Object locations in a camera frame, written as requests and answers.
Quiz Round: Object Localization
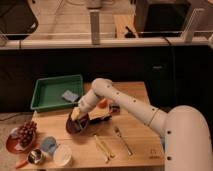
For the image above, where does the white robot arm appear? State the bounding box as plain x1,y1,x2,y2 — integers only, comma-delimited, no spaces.
71,78,213,171

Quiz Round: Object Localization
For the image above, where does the purple bowl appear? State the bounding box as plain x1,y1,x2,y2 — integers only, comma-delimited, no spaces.
66,115,86,134

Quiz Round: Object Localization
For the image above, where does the grey blue sponge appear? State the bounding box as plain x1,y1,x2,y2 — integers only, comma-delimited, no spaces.
62,90,79,102

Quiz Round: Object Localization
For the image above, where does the orange fruit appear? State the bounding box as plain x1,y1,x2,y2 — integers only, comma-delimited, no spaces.
98,99,108,108

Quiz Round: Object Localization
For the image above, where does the green plastic tray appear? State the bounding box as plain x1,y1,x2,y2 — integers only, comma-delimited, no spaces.
30,74,84,112

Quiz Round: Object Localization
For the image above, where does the small dark cube object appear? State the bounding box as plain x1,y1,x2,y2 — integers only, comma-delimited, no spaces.
110,105,120,113

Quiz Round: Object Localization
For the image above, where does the blue cup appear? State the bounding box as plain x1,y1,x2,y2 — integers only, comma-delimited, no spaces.
40,136,57,155

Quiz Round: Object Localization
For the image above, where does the silver fork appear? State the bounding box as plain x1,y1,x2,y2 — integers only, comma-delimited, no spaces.
114,126,133,156

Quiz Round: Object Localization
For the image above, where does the wooden chopstick pair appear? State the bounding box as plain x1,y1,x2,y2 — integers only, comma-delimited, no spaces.
94,134,115,163

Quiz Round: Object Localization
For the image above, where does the bunch of red grapes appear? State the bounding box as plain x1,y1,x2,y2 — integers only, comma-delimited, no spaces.
18,121,37,147

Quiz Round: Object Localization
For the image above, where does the metal measuring cup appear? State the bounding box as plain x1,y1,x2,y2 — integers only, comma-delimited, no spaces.
15,148,45,169

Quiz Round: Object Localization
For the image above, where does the black chair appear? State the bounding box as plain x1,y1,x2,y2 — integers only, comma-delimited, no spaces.
0,0,38,34

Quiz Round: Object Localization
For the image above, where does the black box background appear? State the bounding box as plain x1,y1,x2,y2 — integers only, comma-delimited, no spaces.
133,0,191,37

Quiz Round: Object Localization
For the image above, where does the black handled tool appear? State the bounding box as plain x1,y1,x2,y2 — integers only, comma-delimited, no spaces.
89,109,112,124

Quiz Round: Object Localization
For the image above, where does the grey metal post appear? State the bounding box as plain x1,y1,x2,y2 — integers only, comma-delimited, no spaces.
89,10,100,45

